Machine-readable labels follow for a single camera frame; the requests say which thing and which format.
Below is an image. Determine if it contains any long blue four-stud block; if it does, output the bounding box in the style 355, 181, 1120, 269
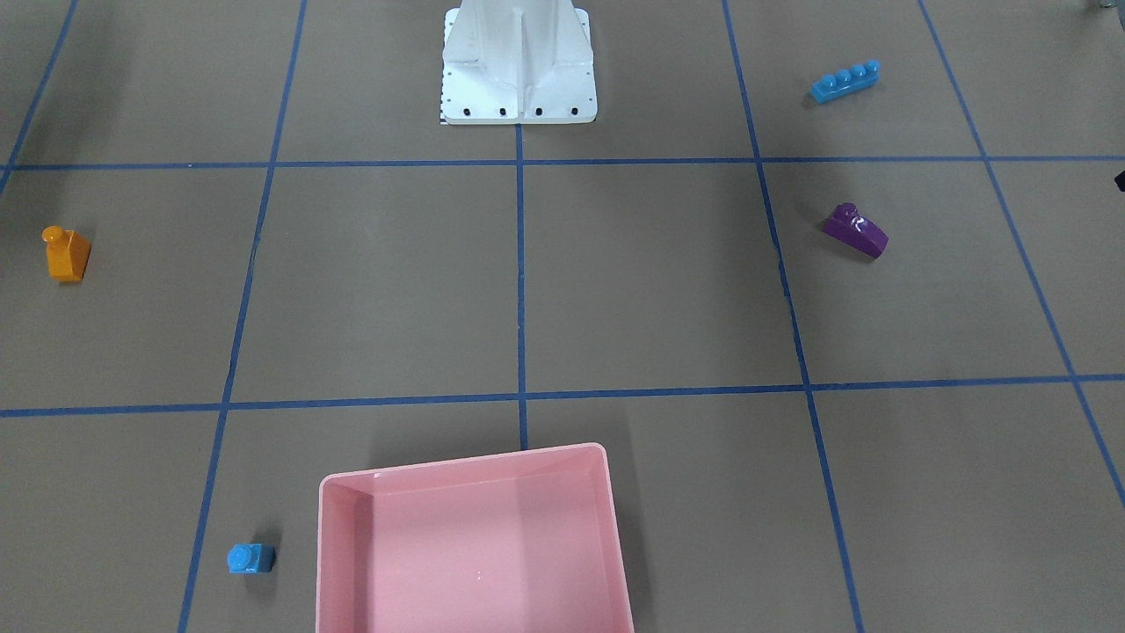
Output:
810, 58, 881, 105

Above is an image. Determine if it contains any orange sloped block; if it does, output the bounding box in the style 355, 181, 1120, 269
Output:
41, 225, 92, 283

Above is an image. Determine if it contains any pink plastic box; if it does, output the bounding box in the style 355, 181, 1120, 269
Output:
315, 442, 635, 632

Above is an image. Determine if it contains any purple sloped block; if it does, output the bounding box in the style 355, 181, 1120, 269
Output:
821, 204, 889, 259

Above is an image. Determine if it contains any small blue single-stud block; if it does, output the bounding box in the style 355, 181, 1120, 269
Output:
226, 543, 276, 575

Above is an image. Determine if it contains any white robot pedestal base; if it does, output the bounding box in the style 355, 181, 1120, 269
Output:
439, 1, 599, 126

